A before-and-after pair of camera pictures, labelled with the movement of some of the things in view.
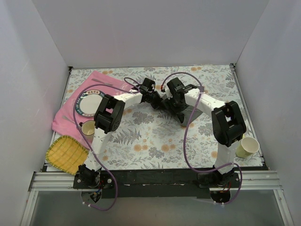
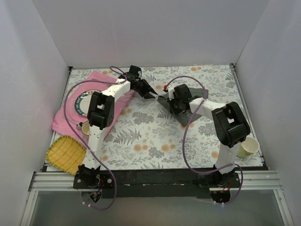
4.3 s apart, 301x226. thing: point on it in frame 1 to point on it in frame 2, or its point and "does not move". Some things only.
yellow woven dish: x=66 y=154 does not move
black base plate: x=154 y=183 does not move
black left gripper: x=155 y=100 to x=145 y=89
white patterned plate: x=87 y=102 does not move
